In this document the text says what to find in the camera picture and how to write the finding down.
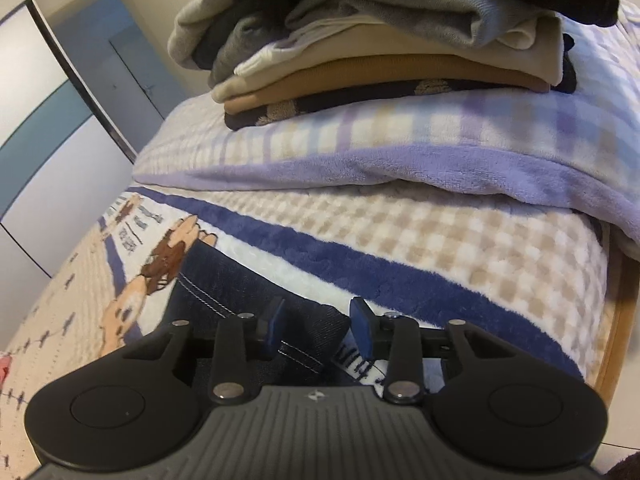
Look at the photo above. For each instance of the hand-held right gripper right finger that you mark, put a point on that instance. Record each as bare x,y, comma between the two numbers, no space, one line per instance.
362,327

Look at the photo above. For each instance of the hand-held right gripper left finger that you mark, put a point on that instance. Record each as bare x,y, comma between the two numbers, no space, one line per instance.
272,327

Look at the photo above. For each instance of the dark denim jeans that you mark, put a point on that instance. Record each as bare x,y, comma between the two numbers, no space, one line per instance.
235,280

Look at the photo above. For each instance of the stack of folded clothes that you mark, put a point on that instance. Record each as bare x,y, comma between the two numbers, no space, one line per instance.
375,50

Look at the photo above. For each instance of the beige bear-print blanket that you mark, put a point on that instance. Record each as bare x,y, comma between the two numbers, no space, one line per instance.
400,240

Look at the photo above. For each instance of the purple plaid quilt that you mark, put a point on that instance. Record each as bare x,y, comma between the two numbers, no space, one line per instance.
400,150

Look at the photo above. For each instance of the pink cloth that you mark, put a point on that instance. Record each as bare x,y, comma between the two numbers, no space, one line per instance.
4,367

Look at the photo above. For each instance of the blue door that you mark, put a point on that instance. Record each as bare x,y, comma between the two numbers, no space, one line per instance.
135,70

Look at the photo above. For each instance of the white and teal wardrobe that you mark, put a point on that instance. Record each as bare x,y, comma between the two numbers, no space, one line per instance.
45,135

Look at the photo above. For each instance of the wooden bed frame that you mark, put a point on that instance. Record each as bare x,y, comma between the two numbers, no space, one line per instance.
617,320

